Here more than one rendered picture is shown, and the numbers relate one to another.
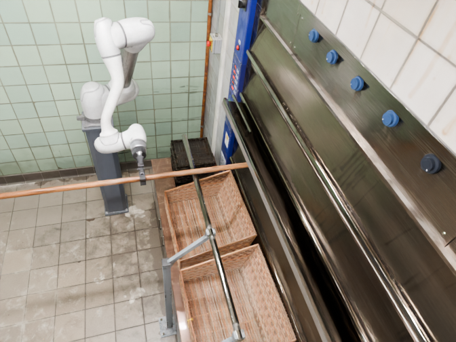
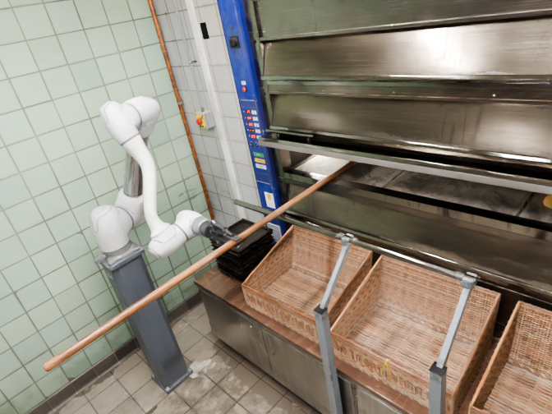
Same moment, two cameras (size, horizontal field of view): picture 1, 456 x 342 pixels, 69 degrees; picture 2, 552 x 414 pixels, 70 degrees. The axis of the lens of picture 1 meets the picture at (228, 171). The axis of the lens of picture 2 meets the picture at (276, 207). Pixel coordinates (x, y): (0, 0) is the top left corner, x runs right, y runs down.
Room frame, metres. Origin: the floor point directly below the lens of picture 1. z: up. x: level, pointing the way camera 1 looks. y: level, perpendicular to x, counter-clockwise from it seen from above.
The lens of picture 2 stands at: (-0.30, 0.71, 2.07)
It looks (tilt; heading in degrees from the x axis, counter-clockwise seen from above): 28 degrees down; 342
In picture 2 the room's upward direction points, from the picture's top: 11 degrees counter-clockwise
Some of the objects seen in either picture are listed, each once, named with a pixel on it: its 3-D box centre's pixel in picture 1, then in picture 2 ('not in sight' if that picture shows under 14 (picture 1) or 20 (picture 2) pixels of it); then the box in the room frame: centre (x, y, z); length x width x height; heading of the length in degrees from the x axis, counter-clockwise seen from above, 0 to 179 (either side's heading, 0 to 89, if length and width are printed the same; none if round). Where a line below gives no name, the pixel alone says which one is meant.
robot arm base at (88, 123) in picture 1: (93, 116); (113, 250); (1.76, 0.98, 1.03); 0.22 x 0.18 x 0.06; 113
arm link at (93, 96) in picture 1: (94, 98); (108, 226); (1.77, 0.95, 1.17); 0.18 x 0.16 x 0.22; 137
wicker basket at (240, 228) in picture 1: (206, 218); (306, 278); (1.28, 0.09, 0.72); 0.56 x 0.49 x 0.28; 24
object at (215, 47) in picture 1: (215, 43); (204, 119); (2.22, 0.23, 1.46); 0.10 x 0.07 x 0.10; 22
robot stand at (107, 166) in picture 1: (108, 167); (148, 319); (1.76, 0.96, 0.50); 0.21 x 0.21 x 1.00; 23
